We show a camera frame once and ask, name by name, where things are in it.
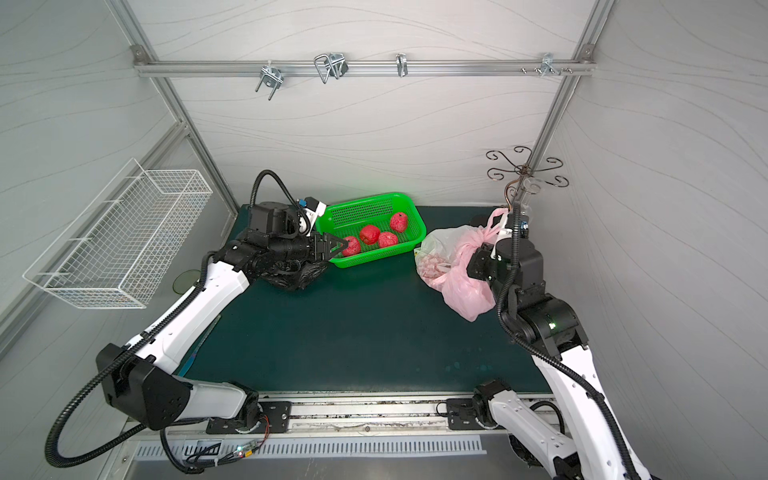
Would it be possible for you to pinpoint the black plastic bag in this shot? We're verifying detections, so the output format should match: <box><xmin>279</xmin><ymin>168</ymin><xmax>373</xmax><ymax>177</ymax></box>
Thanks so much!
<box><xmin>261</xmin><ymin>260</ymin><xmax>330</xmax><ymax>291</ymax></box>

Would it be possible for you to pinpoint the pink plastic bag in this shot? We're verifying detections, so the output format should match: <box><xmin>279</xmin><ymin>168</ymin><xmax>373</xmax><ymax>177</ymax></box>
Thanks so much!
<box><xmin>430</xmin><ymin>207</ymin><xmax>511</xmax><ymax>323</ymax></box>

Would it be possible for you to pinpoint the red apple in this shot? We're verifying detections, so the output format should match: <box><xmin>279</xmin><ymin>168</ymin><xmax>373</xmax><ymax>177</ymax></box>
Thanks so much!
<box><xmin>342</xmin><ymin>236</ymin><xmax>362</xmax><ymax>257</ymax></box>
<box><xmin>378</xmin><ymin>231</ymin><xmax>399</xmax><ymax>248</ymax></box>
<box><xmin>389</xmin><ymin>212</ymin><xmax>409</xmax><ymax>233</ymax></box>
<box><xmin>359</xmin><ymin>225</ymin><xmax>381</xmax><ymax>245</ymax></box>

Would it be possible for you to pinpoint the white printed plastic bag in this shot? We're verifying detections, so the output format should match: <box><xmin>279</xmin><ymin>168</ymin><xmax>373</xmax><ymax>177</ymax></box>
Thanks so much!
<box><xmin>414</xmin><ymin>225</ymin><xmax>476</xmax><ymax>291</ymax></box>

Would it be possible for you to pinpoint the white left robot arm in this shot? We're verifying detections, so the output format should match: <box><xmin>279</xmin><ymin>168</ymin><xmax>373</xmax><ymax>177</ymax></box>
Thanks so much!
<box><xmin>44</xmin><ymin>197</ymin><xmax>347</xmax><ymax>468</ymax></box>

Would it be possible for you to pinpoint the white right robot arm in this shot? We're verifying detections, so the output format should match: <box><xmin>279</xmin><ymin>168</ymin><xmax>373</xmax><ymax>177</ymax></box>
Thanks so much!
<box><xmin>467</xmin><ymin>238</ymin><xmax>652</xmax><ymax>479</ymax></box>

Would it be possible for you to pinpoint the green plastic basket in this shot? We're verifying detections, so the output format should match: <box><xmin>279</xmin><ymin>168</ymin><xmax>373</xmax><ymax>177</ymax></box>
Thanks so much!
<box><xmin>316</xmin><ymin>193</ymin><xmax>427</xmax><ymax>268</ymax></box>

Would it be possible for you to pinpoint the bronze curled hook stand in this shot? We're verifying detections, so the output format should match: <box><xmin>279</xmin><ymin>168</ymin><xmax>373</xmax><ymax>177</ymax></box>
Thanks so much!
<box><xmin>485</xmin><ymin>145</ymin><xmax>570</xmax><ymax>209</ymax></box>

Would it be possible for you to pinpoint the green translucent cup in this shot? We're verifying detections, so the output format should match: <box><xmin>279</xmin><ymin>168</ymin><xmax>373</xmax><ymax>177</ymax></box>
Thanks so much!
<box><xmin>172</xmin><ymin>269</ymin><xmax>201</xmax><ymax>295</ymax></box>

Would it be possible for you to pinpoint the metal clamp hook left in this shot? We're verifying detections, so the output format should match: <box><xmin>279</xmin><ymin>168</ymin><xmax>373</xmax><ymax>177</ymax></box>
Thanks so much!
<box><xmin>254</xmin><ymin>63</ymin><xmax>284</xmax><ymax>101</ymax></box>

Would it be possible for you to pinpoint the metal clamp hook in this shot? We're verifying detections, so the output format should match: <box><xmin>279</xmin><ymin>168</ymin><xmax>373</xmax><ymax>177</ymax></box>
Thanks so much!
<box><xmin>313</xmin><ymin>52</ymin><xmax>349</xmax><ymax>84</ymax></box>
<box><xmin>254</xmin><ymin>63</ymin><xmax>284</xmax><ymax>101</ymax></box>

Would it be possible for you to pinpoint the metal clamp hook middle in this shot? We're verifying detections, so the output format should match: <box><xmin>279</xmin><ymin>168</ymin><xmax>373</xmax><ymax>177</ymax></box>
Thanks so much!
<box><xmin>313</xmin><ymin>52</ymin><xmax>349</xmax><ymax>84</ymax></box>

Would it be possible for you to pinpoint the small metal hook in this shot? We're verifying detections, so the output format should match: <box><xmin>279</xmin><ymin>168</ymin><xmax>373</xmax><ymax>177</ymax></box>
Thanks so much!
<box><xmin>395</xmin><ymin>53</ymin><xmax>408</xmax><ymax>78</ymax></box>

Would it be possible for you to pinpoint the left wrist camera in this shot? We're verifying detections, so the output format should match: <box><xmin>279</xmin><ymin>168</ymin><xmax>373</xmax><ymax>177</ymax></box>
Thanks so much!
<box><xmin>299</xmin><ymin>196</ymin><xmax>327</xmax><ymax>222</ymax></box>

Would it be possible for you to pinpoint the white wire basket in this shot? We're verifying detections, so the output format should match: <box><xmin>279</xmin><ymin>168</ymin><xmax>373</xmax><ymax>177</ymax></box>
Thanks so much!
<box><xmin>22</xmin><ymin>159</ymin><xmax>212</xmax><ymax>310</ymax></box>

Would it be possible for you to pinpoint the aluminium crossbar rail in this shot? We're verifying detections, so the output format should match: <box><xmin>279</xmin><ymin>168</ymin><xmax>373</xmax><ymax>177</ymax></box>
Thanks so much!
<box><xmin>134</xmin><ymin>57</ymin><xmax>597</xmax><ymax>78</ymax></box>

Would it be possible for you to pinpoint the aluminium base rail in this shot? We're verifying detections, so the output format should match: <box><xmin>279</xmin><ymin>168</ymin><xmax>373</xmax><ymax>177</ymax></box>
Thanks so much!
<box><xmin>119</xmin><ymin>392</ymin><xmax>559</xmax><ymax>439</ymax></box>

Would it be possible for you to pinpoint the metal bracket right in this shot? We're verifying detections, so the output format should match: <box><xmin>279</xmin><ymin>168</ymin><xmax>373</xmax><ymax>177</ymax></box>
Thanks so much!
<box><xmin>520</xmin><ymin>53</ymin><xmax>573</xmax><ymax>77</ymax></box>

